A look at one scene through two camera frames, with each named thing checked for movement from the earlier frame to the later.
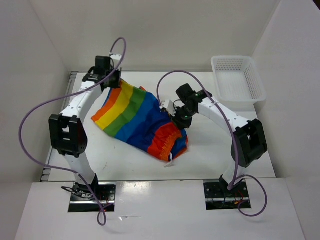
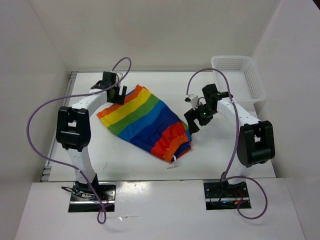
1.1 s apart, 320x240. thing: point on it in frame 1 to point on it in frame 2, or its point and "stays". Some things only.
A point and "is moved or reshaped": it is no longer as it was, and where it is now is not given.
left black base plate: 82,200 stays
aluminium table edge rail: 46,174 stays
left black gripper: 116,85 to 119,99
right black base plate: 216,198 stays
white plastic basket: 237,82 stays
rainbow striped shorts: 131,114 is moved or reshaped
